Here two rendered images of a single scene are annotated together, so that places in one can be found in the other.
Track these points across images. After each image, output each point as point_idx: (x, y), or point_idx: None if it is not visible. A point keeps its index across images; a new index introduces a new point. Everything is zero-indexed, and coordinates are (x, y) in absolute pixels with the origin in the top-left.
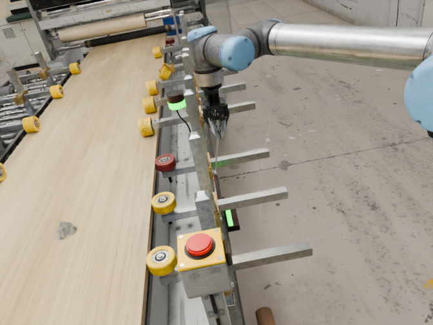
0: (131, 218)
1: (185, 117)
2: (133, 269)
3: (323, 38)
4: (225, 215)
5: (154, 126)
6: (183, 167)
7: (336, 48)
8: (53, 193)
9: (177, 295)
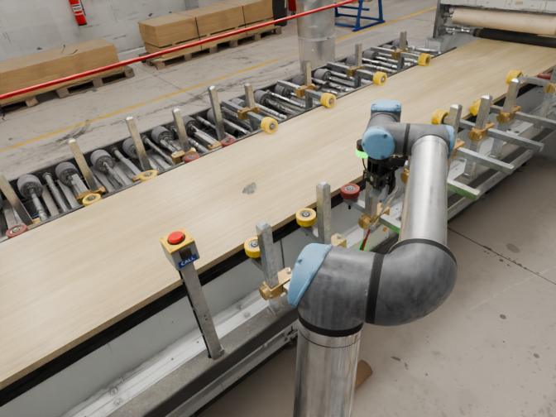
0: (278, 210)
1: (405, 165)
2: (238, 237)
3: (411, 176)
4: None
5: None
6: (358, 204)
7: (405, 193)
8: (275, 161)
9: None
